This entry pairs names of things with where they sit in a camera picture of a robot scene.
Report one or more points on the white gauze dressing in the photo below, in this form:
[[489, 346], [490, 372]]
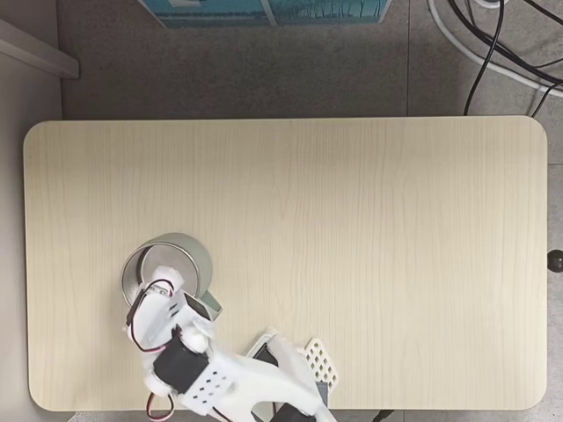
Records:
[[169, 277]]

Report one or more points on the pale green steel mug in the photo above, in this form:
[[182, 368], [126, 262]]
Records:
[[198, 255]]

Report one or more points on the white shelf board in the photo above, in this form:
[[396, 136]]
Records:
[[39, 53]]

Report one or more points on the teal printed box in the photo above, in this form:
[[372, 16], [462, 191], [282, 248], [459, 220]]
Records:
[[325, 11], [206, 15]]

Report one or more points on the black round knob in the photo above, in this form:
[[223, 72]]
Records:
[[556, 261]]

